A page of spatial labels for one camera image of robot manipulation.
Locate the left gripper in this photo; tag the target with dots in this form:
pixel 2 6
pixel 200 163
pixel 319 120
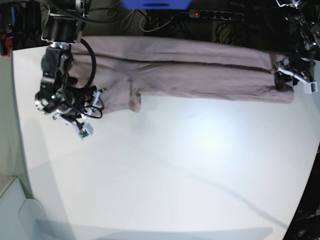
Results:
pixel 298 69

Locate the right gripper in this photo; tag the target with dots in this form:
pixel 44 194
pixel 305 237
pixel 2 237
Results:
pixel 68 101

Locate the mauve t-shirt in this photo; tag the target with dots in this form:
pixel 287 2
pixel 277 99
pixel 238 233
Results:
pixel 130 67

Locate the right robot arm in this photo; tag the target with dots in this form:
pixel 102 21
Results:
pixel 63 28

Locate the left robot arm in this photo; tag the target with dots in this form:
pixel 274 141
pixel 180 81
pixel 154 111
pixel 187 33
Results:
pixel 303 17

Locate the red and black clamp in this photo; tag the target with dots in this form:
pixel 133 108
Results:
pixel 5 45

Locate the black power strip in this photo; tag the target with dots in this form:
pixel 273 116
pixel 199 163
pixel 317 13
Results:
pixel 216 15

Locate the blue plastic bin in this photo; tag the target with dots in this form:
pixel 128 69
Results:
pixel 156 4

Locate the grey side table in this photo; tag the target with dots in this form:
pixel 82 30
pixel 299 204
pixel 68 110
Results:
pixel 20 216

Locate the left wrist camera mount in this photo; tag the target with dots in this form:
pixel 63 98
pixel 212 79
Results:
pixel 310 85

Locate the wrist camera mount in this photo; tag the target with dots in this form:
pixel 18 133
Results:
pixel 82 124
pixel 310 85

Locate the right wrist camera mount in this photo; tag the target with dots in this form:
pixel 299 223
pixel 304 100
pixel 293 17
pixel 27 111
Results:
pixel 82 124

